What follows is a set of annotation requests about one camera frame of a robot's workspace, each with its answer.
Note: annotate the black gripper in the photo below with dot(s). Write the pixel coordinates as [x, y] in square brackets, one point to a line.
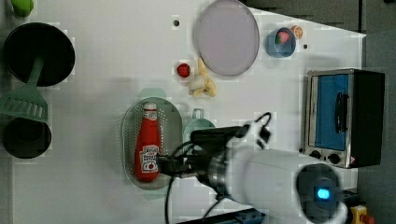
[183, 166]

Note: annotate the red plush ketchup bottle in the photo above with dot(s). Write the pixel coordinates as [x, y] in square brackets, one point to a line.
[148, 145]

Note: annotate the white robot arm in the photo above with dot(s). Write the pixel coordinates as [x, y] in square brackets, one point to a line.
[236, 164]

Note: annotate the green oval strainer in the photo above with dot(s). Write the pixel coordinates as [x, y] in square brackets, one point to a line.
[170, 129]

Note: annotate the green mug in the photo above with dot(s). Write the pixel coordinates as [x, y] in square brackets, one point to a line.
[195, 123]

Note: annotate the peeled banana toy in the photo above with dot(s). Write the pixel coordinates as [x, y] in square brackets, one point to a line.
[202, 83]

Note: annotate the small red tomato toy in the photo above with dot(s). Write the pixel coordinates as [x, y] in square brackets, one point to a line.
[184, 70]

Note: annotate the small black cup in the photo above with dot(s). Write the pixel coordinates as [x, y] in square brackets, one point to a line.
[26, 139]

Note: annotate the lilac round plate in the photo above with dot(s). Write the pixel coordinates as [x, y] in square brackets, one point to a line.
[228, 37]

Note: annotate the green slotted spatula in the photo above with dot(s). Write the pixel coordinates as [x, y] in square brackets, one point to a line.
[26, 101]

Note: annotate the blue bowl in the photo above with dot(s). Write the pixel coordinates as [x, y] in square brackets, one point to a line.
[283, 50]

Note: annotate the red strawberry toy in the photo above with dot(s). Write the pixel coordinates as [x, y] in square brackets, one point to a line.
[282, 37]

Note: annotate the large black pot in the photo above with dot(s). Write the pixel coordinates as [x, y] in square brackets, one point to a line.
[39, 40]

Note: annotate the silver black toaster oven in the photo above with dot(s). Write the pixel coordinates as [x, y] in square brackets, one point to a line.
[344, 112]

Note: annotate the green vegetable toy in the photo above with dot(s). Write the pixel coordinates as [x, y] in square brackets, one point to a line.
[22, 8]

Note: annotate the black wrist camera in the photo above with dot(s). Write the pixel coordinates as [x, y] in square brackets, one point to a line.
[211, 139]

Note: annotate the black connector with cable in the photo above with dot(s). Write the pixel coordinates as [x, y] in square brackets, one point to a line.
[264, 134]

